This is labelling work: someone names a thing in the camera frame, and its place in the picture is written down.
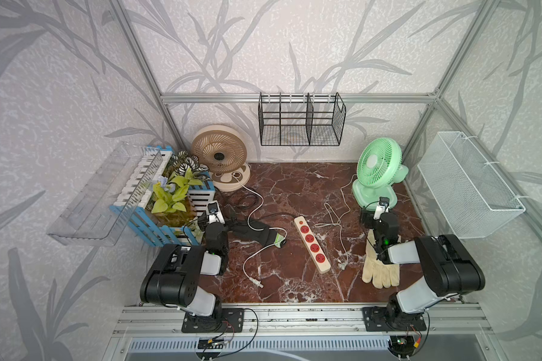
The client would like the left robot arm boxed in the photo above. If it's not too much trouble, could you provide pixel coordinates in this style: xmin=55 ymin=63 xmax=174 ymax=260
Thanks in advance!
xmin=139 ymin=218 xmax=245 ymax=334

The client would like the beige fan white cable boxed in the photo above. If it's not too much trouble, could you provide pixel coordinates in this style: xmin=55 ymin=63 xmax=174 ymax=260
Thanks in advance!
xmin=232 ymin=173 xmax=288 ymax=289

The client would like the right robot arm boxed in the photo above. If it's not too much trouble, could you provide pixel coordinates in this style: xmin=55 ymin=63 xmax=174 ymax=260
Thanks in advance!
xmin=359 ymin=205 xmax=486 ymax=332

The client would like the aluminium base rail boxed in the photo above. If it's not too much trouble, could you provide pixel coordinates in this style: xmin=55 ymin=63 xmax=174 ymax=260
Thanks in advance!
xmin=104 ymin=302 xmax=506 ymax=360

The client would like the green potted plant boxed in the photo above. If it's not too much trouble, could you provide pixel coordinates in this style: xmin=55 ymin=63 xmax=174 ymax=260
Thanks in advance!
xmin=150 ymin=150 xmax=209 ymax=227

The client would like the beige desk fan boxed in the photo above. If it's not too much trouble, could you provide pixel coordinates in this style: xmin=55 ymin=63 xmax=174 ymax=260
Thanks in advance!
xmin=191 ymin=125 xmax=251 ymax=193

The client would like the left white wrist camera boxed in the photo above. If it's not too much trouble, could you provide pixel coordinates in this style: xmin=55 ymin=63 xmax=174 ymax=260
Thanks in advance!
xmin=207 ymin=201 xmax=225 ymax=224

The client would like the blue white wooden crate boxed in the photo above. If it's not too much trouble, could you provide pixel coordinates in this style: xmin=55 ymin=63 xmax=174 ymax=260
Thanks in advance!
xmin=110 ymin=147 xmax=215 ymax=247

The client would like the black green-cuffed glove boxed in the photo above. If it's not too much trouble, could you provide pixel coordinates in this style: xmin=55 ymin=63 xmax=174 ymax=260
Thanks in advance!
xmin=228 ymin=221 xmax=286 ymax=248

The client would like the black wire wall basket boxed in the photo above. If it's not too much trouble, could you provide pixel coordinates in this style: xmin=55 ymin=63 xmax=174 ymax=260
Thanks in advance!
xmin=257 ymin=93 xmax=347 ymax=147

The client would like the white mesh wall basket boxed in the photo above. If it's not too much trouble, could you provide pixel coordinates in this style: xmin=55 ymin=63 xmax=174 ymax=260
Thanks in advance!
xmin=418 ymin=132 xmax=525 ymax=239

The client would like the green fan white cable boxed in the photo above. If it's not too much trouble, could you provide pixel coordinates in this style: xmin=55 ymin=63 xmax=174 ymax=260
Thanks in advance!
xmin=313 ymin=173 xmax=358 ymax=271

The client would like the cream work glove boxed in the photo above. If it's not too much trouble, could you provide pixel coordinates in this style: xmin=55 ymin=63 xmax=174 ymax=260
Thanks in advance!
xmin=361 ymin=230 xmax=400 ymax=289

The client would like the beige red power strip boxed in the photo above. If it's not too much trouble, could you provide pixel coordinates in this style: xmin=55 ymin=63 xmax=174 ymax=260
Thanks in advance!
xmin=294 ymin=216 xmax=331 ymax=274

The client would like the clear plastic wall tray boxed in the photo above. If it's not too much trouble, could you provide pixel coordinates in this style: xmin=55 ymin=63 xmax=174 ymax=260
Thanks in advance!
xmin=47 ymin=143 xmax=164 ymax=247

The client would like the green desk fan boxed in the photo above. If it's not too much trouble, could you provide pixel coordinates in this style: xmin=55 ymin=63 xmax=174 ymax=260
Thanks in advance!
xmin=352 ymin=138 xmax=409 ymax=211

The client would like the black power strip cable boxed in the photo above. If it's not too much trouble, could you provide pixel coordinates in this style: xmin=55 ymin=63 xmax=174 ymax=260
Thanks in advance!
xmin=223 ymin=191 xmax=297 ymax=227

